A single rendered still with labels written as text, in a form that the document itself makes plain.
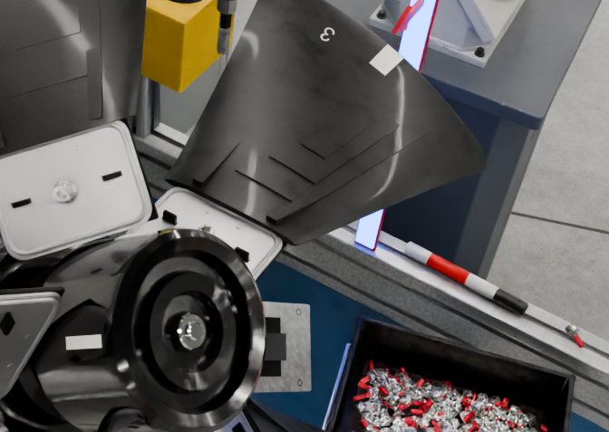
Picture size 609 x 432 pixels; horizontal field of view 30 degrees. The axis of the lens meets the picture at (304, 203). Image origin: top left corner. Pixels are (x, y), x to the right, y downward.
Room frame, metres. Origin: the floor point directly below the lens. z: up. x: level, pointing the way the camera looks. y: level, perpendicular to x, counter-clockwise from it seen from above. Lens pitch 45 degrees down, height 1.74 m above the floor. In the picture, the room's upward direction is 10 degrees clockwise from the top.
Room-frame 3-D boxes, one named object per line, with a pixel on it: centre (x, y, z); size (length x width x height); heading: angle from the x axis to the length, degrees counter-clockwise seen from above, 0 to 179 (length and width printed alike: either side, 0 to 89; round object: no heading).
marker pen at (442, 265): (0.80, -0.18, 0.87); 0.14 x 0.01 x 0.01; 65
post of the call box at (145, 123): (0.95, 0.20, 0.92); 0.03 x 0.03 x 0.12; 68
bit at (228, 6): (0.50, 0.06, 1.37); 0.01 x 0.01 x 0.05
